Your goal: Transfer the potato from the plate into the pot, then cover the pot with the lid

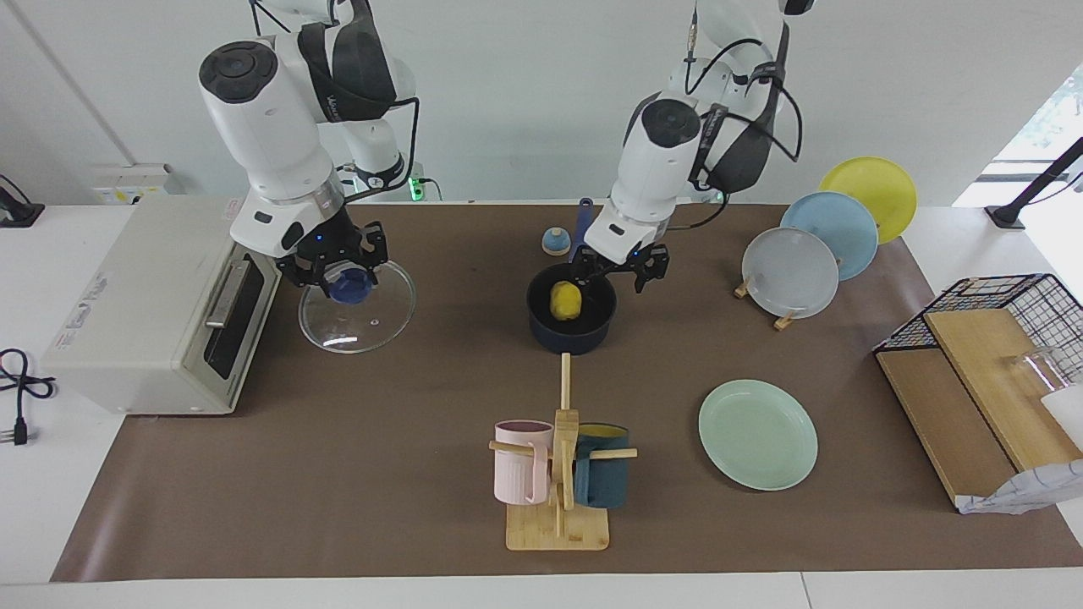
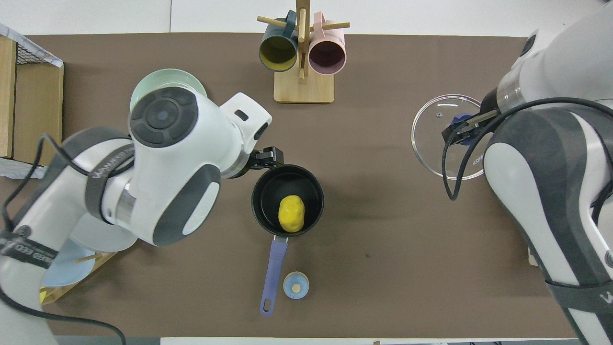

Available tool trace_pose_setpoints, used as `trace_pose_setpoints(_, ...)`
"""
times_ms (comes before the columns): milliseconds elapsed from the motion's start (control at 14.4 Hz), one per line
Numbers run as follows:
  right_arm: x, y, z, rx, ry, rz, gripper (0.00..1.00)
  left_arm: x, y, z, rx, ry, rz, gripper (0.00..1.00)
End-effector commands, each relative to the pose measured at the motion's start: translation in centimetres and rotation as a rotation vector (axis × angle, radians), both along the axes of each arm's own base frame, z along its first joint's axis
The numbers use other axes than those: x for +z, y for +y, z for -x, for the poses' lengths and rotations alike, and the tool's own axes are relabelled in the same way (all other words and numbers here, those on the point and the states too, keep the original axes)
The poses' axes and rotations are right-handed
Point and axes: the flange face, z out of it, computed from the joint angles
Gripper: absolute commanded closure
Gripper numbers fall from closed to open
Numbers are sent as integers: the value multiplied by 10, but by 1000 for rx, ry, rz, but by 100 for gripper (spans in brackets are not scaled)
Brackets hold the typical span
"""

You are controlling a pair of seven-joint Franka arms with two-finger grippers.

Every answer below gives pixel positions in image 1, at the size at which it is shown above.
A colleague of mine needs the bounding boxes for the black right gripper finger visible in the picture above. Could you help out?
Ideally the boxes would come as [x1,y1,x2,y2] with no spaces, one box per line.
[360,222,390,273]
[296,258,336,294]

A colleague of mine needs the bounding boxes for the yellow lemon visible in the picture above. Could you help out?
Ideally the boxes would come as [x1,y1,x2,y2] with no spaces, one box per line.
[550,282,584,322]

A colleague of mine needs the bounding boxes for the glass lid blue knob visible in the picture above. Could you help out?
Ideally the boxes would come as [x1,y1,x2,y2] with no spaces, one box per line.
[298,258,417,354]

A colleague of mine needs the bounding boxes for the grey plate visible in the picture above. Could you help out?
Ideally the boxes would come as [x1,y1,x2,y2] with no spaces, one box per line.
[742,227,840,320]

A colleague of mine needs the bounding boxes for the wooden plate rack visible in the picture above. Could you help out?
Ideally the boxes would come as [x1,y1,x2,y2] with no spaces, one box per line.
[734,271,800,331]

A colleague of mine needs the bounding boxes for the light green plate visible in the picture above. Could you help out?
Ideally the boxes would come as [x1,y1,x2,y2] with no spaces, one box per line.
[698,379,819,491]

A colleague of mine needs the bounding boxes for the light blue plate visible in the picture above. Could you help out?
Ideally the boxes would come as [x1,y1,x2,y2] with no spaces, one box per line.
[779,191,879,282]

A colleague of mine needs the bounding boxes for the yellow plate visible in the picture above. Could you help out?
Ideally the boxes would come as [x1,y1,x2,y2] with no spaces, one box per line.
[818,156,918,245]

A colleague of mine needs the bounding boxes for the beige toaster oven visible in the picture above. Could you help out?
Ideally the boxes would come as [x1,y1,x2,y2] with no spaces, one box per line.
[40,196,282,415]

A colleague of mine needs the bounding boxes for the brown paper table mat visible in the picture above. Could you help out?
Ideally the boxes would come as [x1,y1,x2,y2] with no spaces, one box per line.
[51,201,1083,583]

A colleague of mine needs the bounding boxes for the dark blue mug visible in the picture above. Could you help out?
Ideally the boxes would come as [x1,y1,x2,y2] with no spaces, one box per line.
[574,424,631,510]

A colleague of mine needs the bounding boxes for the pink mug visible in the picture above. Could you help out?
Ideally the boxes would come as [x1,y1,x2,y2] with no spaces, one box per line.
[494,420,555,506]

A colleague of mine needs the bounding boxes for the wooden mug tree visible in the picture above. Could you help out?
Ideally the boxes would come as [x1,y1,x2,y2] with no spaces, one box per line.
[488,353,638,552]

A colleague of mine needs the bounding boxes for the black clamp base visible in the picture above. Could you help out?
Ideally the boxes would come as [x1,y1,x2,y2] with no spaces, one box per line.
[0,173,45,228]

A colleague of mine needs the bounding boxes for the wooden shelf boards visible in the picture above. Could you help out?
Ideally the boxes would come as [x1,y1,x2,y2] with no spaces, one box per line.
[876,309,1083,508]

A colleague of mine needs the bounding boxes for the clear glass cup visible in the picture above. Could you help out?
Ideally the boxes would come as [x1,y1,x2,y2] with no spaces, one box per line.
[1007,345,1083,398]

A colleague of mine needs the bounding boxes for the white plastic container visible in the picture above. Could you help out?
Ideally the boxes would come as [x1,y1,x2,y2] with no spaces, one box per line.
[1041,385,1083,449]

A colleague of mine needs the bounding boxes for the black pot purple handle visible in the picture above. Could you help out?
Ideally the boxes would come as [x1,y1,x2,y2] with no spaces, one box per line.
[526,197,618,354]

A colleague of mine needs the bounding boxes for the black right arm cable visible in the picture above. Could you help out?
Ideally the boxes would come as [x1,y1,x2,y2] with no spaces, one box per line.
[338,97,421,204]

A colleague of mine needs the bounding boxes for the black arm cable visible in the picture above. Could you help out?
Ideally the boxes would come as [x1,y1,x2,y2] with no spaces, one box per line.
[338,97,421,204]
[681,0,805,231]

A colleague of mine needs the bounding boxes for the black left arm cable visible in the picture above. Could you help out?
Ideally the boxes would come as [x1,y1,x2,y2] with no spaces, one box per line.
[681,0,805,231]

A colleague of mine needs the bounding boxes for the white wall socket box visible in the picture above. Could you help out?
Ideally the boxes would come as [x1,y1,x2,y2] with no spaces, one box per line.
[89,163,183,206]

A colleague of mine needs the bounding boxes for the black wire basket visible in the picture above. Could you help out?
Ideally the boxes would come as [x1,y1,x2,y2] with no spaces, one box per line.
[874,273,1083,383]

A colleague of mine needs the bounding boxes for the black power cord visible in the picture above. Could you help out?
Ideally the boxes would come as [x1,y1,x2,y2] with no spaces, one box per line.
[0,348,57,447]

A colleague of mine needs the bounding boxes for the black camera stand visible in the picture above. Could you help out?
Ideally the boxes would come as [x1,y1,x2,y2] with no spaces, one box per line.
[986,135,1083,229]

